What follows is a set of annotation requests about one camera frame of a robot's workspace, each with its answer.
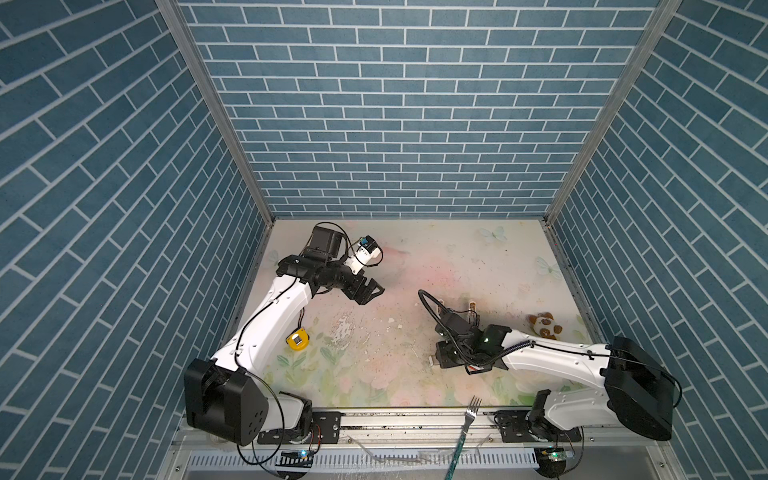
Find pink white stapler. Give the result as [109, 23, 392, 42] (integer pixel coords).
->
[468, 301, 479, 327]

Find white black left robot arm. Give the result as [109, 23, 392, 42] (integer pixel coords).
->
[183, 222, 384, 447]

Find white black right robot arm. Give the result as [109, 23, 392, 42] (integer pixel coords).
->
[418, 290, 682, 441]

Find yellow small object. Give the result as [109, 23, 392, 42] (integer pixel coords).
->
[285, 327, 310, 351]

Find brown white plush toy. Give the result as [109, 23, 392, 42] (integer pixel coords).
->
[526, 312, 564, 340]

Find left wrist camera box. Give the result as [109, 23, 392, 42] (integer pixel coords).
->
[345, 236, 383, 275]

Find green handled fork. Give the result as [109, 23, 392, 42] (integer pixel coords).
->
[444, 396, 482, 480]

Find aluminium corner post left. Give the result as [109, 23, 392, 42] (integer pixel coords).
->
[156, 0, 274, 229]

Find aluminium corner post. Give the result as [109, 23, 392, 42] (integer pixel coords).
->
[156, 0, 274, 229]
[542, 0, 682, 230]

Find aluminium corner post right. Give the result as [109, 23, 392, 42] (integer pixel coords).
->
[542, 0, 682, 230]

